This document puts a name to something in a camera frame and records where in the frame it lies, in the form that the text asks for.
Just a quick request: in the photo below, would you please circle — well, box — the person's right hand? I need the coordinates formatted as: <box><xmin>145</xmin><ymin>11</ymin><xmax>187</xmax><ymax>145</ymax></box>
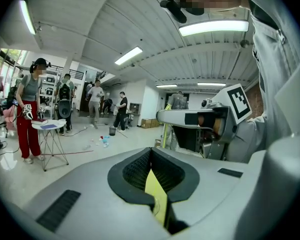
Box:
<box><xmin>197</xmin><ymin>113</ymin><xmax>224</xmax><ymax>137</ymax></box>

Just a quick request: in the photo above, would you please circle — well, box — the white metal shelf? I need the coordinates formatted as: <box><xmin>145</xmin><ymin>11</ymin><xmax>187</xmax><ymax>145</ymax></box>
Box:
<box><xmin>38</xmin><ymin>71</ymin><xmax>61</xmax><ymax>120</ymax></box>

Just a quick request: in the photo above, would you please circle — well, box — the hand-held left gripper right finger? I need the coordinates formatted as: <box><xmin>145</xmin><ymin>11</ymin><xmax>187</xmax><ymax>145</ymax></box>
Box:
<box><xmin>151</xmin><ymin>146</ymin><xmax>251</xmax><ymax>240</ymax></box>

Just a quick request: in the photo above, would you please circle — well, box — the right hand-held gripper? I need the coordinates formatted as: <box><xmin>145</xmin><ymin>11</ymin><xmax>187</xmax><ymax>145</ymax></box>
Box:
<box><xmin>156</xmin><ymin>83</ymin><xmax>253</xmax><ymax>161</ymax></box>

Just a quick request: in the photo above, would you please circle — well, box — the pink chair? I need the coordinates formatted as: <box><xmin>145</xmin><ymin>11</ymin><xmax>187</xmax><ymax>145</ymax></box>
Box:
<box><xmin>1</xmin><ymin>107</ymin><xmax>18</xmax><ymax>132</ymax></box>

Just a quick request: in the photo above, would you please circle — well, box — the small wall cabinet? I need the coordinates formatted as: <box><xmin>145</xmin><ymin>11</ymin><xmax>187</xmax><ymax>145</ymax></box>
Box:
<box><xmin>128</xmin><ymin>102</ymin><xmax>142</xmax><ymax>116</ymax></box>

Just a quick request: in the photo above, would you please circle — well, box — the person's right forearm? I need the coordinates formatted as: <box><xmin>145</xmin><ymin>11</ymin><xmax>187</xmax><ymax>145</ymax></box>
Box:
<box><xmin>226</xmin><ymin>115</ymin><xmax>269</xmax><ymax>164</ymax></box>

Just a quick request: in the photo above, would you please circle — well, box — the round white side table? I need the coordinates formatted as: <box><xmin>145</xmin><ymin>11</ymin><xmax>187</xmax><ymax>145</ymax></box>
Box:
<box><xmin>31</xmin><ymin>118</ymin><xmax>70</xmax><ymax>172</ymax></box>

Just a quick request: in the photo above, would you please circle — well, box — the brown cardboard box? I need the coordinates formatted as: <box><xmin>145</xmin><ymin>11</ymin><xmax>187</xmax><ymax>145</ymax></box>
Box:
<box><xmin>140</xmin><ymin>118</ymin><xmax>163</xmax><ymax>130</ymax></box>

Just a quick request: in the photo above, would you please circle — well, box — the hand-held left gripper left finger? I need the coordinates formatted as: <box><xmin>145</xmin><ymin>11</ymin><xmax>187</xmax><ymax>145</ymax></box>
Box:
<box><xmin>22</xmin><ymin>146</ymin><xmax>171</xmax><ymax>240</ymax></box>

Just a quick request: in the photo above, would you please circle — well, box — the red book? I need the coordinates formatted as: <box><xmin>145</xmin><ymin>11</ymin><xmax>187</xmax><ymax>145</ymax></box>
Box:
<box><xmin>30</xmin><ymin>118</ymin><xmax>49</xmax><ymax>126</ymax></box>

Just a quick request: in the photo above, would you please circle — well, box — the black head-worn camera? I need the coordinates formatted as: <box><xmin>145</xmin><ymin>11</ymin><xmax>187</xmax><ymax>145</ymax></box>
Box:
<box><xmin>159</xmin><ymin>0</ymin><xmax>206</xmax><ymax>24</ymax></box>

